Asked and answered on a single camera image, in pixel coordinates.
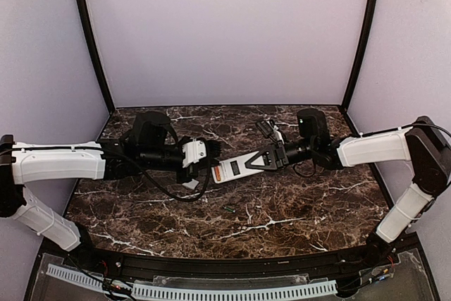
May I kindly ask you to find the white red remote control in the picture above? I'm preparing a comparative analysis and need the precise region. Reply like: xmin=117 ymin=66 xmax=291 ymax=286
xmin=211 ymin=152 xmax=263 ymax=184

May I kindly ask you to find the orange battery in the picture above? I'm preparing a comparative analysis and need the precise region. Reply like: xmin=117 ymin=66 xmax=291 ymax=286
xmin=214 ymin=166 xmax=223 ymax=183

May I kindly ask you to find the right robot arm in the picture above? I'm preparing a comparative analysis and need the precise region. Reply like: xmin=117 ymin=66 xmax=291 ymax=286
xmin=245 ymin=109 xmax=450 ymax=266

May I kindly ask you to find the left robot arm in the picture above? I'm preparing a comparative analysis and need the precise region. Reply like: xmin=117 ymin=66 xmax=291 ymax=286
xmin=1 ymin=111 xmax=221 ymax=252

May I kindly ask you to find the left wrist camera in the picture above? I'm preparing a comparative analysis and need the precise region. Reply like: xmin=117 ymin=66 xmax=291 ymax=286
xmin=182 ymin=139 xmax=221 ymax=168

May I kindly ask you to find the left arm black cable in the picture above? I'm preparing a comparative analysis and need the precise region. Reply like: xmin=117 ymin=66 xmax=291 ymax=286
xmin=119 ymin=128 xmax=209 ymax=204

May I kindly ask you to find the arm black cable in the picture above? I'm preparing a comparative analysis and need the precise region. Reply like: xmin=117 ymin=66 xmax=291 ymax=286
xmin=412 ymin=117 xmax=451 ymax=210
xmin=119 ymin=128 xmax=209 ymax=204

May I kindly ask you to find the black front rail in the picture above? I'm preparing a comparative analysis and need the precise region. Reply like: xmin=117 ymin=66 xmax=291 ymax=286
xmin=80 ymin=245 xmax=366 ymax=280

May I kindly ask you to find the centre white cable duct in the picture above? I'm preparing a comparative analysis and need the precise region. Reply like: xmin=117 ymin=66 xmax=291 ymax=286
xmin=132 ymin=281 xmax=338 ymax=301

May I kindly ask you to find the white cable duct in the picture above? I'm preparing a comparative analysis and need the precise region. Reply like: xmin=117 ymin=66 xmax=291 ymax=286
xmin=132 ymin=281 xmax=338 ymax=301
xmin=46 ymin=264 xmax=104 ymax=293

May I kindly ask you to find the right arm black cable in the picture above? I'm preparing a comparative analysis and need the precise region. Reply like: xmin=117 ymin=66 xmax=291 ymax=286
xmin=412 ymin=117 xmax=451 ymax=210

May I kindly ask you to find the left white cable duct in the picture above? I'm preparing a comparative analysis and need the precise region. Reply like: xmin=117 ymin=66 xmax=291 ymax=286
xmin=46 ymin=264 xmax=104 ymax=293

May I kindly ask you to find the right black frame post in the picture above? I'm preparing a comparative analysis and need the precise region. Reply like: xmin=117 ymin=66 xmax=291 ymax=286
xmin=342 ymin=0 xmax=377 ymax=106

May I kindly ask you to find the black frame post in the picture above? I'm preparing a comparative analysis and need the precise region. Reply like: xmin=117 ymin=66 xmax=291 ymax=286
xmin=76 ymin=0 xmax=116 ymax=115
xmin=342 ymin=0 xmax=377 ymax=106

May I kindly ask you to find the left black frame post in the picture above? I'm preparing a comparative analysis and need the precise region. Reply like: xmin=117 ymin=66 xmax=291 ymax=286
xmin=76 ymin=0 xmax=116 ymax=115

